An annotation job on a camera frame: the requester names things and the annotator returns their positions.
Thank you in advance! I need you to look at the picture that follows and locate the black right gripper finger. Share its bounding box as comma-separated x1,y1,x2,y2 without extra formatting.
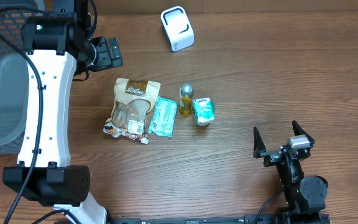
291,120,315,145
253,126,267,158

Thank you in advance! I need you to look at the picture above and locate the brown snack wrapper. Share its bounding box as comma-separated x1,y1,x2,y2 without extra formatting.
103,78,161,144

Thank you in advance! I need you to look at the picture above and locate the green lidded jar with tissues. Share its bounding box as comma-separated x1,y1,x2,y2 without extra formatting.
192,98,215,126

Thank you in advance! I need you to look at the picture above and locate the yellow liquid bottle silver cap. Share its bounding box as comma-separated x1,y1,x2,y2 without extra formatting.
179,83,194,116

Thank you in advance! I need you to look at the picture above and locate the teal tissue pack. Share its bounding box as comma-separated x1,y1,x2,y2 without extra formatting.
149,96,178,138

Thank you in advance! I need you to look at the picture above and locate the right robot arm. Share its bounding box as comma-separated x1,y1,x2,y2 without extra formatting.
248,121,331,224

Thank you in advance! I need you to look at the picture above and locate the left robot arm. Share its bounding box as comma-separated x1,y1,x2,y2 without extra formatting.
2,1,122,223

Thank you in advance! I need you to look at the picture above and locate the white barcode scanner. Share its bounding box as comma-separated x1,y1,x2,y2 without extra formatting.
160,6,195,52

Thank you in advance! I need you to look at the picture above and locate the dark grey plastic basket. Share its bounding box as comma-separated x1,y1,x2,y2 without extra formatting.
0,0,45,154

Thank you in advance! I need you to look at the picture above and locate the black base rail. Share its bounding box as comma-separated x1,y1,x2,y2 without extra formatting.
110,213,331,224

